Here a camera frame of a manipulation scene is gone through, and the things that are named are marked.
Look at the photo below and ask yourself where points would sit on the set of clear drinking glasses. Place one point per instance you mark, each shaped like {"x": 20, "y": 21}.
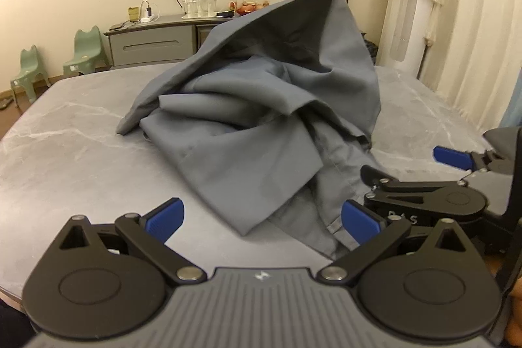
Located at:
{"x": 200, "y": 5}

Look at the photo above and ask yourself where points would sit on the dark bag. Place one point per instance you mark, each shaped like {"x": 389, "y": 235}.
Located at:
{"x": 370, "y": 48}

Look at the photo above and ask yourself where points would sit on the grey sideboard cabinet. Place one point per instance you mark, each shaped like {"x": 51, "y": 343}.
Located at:
{"x": 151, "y": 42}

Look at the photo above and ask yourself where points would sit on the green plastic child chair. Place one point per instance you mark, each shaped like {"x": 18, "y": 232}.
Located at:
{"x": 28, "y": 70}
{"x": 85, "y": 50}

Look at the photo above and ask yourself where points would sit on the bowl of fruit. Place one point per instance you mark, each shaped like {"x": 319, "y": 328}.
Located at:
{"x": 248, "y": 7}

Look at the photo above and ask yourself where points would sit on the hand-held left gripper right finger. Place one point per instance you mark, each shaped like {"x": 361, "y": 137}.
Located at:
{"x": 361, "y": 225}

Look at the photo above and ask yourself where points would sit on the yellow-green cup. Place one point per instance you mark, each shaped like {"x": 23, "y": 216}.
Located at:
{"x": 133, "y": 13}

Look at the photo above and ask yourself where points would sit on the small black device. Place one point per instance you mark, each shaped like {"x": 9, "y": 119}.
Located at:
{"x": 225, "y": 13}

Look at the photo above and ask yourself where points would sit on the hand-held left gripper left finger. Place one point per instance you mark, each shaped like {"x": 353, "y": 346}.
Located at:
{"x": 165, "y": 220}

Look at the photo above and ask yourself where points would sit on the slipper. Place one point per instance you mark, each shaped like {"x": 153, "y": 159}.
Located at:
{"x": 6, "y": 103}

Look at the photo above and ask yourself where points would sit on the white curtain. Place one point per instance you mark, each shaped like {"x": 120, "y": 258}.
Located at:
{"x": 456, "y": 5}

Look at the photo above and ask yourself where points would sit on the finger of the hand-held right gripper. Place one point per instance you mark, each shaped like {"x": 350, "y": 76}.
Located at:
{"x": 450, "y": 157}
{"x": 408, "y": 185}

